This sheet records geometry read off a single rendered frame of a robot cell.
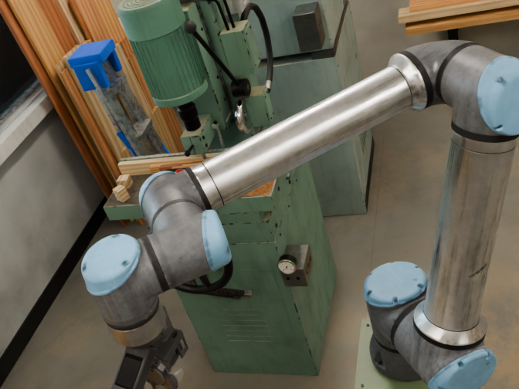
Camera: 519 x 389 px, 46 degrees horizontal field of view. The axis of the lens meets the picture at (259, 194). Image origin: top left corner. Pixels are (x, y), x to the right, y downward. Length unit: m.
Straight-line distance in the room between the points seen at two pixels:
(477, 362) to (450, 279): 0.20
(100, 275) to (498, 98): 0.67
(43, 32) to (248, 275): 1.75
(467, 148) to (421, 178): 2.20
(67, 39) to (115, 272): 2.69
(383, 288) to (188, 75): 0.84
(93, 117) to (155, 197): 2.30
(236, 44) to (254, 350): 1.16
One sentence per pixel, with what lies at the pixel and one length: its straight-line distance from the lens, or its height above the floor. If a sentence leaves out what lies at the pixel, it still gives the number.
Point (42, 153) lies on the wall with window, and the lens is 3.38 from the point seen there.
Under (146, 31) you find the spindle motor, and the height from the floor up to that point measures 1.44.
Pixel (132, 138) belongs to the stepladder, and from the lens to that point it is 2.80.
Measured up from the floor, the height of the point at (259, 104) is 1.05.
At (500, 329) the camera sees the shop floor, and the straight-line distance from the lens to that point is 2.56.
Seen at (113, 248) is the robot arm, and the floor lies 1.45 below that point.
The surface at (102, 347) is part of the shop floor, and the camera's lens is 2.98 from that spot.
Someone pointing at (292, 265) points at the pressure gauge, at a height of 0.66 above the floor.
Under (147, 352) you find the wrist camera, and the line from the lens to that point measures 1.03.
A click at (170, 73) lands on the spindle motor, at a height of 1.30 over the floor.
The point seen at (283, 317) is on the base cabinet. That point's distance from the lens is 2.24.
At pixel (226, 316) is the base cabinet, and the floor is 0.36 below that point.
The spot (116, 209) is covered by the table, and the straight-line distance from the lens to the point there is 2.09.
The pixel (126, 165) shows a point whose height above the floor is 0.94.
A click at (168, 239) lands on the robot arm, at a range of 0.91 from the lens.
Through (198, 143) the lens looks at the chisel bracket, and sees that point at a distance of 1.94.
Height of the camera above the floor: 1.97
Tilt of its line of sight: 35 degrees down
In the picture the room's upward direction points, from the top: 18 degrees counter-clockwise
